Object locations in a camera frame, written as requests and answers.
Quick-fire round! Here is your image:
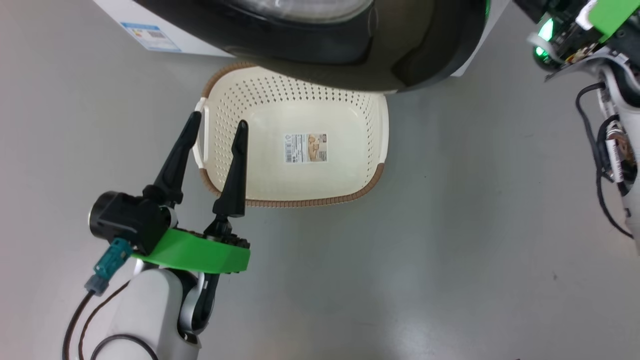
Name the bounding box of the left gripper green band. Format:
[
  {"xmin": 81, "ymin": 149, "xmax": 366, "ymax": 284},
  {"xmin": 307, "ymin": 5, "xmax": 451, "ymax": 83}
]
[{"xmin": 131, "ymin": 111, "xmax": 251, "ymax": 275}]

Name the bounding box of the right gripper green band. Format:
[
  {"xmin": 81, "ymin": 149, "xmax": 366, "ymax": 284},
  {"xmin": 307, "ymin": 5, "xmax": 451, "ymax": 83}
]
[{"xmin": 515, "ymin": 0, "xmax": 640, "ymax": 69}]

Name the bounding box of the dark grey washing machine door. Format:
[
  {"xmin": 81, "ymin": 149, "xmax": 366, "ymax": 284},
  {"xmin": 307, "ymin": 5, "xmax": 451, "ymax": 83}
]
[{"xmin": 132, "ymin": 0, "xmax": 493, "ymax": 94}]

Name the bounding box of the cream perforated laundry basket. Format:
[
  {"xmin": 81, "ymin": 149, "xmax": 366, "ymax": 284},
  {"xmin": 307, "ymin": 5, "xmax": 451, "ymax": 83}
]
[{"xmin": 192, "ymin": 62, "xmax": 390, "ymax": 209}]

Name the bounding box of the paper label in basket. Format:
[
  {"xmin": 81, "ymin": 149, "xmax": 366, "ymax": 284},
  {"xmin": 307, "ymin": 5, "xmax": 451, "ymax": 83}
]
[{"xmin": 284, "ymin": 132, "xmax": 329, "ymax": 164}]

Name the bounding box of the white front-load washing machine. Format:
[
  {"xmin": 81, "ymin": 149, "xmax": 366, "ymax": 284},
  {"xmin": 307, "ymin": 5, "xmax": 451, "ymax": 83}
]
[{"xmin": 92, "ymin": 0, "xmax": 512, "ymax": 78}]

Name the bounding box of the blue energy label sticker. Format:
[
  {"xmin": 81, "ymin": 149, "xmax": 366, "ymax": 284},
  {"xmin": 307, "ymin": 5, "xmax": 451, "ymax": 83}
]
[{"xmin": 120, "ymin": 21, "xmax": 182, "ymax": 53}]

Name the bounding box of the teal cable connector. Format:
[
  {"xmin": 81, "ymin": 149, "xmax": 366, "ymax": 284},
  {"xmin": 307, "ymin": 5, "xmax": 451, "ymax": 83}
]
[{"xmin": 84, "ymin": 237, "xmax": 134, "ymax": 297}]

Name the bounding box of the white-tagged black cable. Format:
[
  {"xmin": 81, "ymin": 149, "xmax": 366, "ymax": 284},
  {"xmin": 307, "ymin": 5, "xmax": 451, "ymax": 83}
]
[{"xmin": 597, "ymin": 115, "xmax": 638, "ymax": 197}]

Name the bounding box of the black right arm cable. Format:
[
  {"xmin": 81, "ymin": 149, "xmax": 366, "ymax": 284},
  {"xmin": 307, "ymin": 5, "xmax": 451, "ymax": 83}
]
[{"xmin": 575, "ymin": 82, "xmax": 636, "ymax": 239}]

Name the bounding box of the thin brown cable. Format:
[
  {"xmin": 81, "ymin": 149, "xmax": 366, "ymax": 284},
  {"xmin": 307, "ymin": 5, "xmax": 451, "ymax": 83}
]
[{"xmin": 78, "ymin": 280, "xmax": 132, "ymax": 360}]

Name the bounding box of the looped black cable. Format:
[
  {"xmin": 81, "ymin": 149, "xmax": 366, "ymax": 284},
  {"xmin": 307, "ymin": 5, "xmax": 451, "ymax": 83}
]
[{"xmin": 90, "ymin": 333, "xmax": 160, "ymax": 360}]

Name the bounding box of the thin black cable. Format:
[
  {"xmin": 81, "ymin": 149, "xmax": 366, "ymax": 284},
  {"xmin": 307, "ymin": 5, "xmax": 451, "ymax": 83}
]
[{"xmin": 62, "ymin": 290, "xmax": 97, "ymax": 360}]

